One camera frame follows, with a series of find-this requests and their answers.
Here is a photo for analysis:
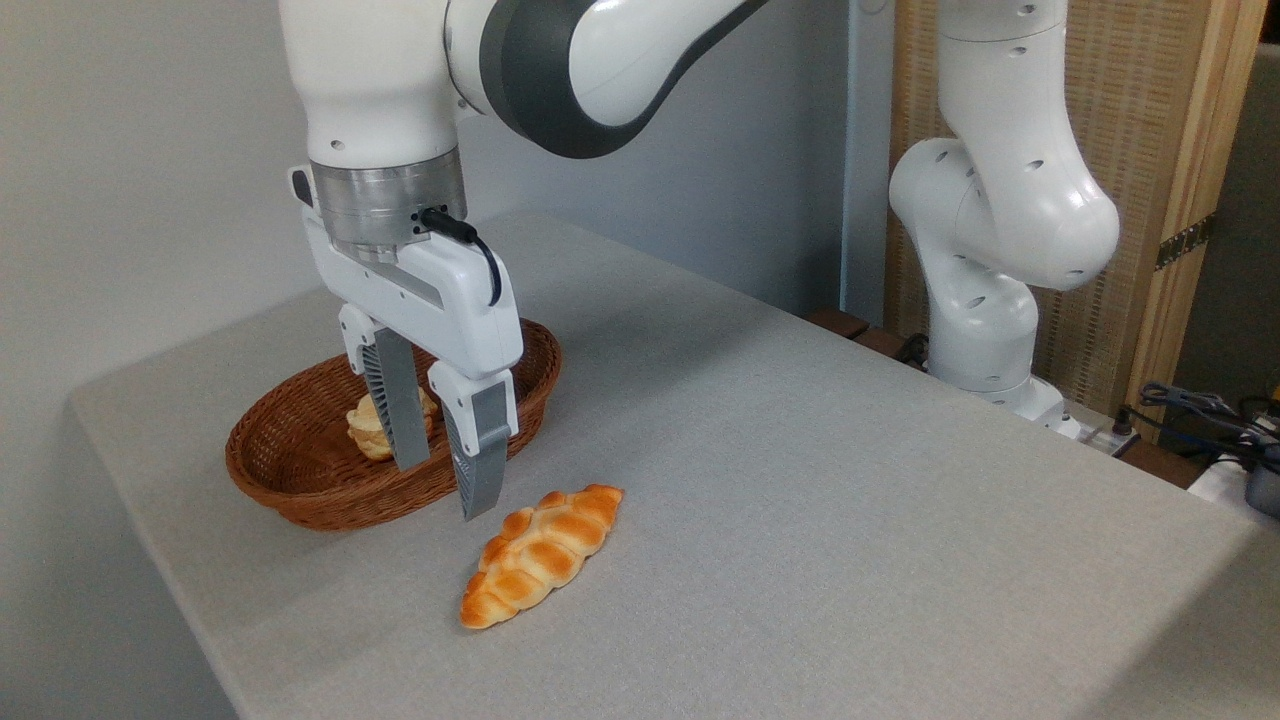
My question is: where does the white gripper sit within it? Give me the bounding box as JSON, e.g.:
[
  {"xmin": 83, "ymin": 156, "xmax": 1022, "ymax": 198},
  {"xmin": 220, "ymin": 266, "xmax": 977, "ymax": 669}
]
[{"xmin": 289, "ymin": 164, "xmax": 525, "ymax": 523}]

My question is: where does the long braided bread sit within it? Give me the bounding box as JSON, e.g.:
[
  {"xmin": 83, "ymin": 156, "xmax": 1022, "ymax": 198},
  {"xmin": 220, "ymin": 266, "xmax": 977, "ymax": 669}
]
[{"xmin": 459, "ymin": 484, "xmax": 626, "ymax": 631}]

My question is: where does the small pale round bread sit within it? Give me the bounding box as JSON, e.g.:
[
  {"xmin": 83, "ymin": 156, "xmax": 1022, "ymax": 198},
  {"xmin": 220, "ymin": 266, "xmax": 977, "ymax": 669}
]
[{"xmin": 345, "ymin": 387, "xmax": 442, "ymax": 463}]

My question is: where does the brown wicker basket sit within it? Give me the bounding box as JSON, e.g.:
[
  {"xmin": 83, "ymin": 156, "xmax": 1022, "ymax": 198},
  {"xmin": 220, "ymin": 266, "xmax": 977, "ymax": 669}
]
[{"xmin": 225, "ymin": 318, "xmax": 563, "ymax": 533}]

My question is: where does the metal screen hinge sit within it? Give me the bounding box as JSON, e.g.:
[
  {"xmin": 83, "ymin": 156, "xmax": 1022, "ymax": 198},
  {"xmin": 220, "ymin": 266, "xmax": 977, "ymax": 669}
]
[{"xmin": 1154, "ymin": 212, "xmax": 1218, "ymax": 272}]

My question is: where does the wooden woven folding screen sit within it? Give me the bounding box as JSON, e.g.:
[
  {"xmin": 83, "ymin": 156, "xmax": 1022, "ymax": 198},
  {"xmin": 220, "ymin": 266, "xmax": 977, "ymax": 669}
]
[{"xmin": 884, "ymin": 0, "xmax": 1271, "ymax": 443}]

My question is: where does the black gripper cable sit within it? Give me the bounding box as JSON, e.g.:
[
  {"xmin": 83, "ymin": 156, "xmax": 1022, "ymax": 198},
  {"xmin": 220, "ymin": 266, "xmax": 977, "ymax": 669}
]
[{"xmin": 418, "ymin": 206, "xmax": 504, "ymax": 308}]

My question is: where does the blue-grey cable bundle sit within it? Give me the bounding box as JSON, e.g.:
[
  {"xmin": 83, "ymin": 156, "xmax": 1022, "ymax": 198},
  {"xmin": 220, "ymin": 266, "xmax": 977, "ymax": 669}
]
[{"xmin": 1138, "ymin": 381, "xmax": 1280, "ymax": 449}]

